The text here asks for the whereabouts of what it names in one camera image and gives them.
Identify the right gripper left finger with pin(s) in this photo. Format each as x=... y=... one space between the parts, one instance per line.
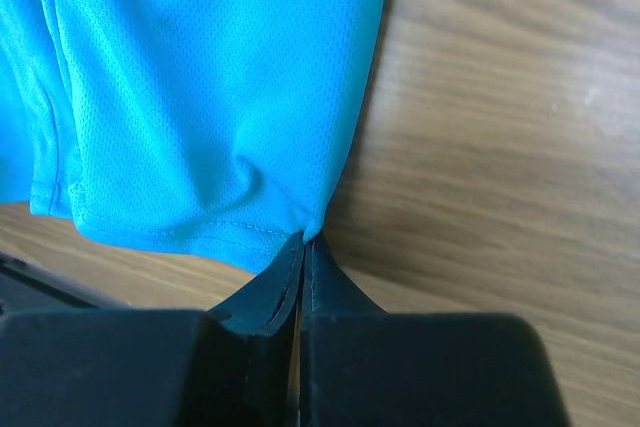
x=71 y=356

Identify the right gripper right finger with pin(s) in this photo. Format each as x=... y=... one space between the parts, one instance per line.
x=363 y=366

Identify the teal t shirt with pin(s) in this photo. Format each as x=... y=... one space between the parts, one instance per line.
x=216 y=128

